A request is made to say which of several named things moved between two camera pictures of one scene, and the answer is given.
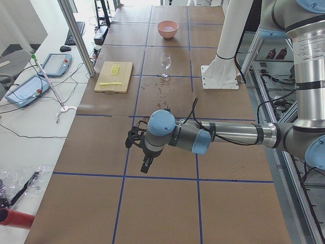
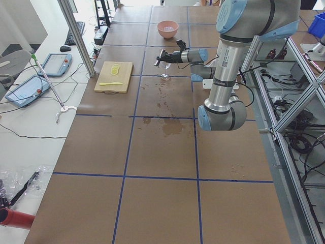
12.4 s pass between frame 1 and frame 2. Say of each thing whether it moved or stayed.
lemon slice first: stayed
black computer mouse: stayed
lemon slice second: stayed
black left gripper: moved
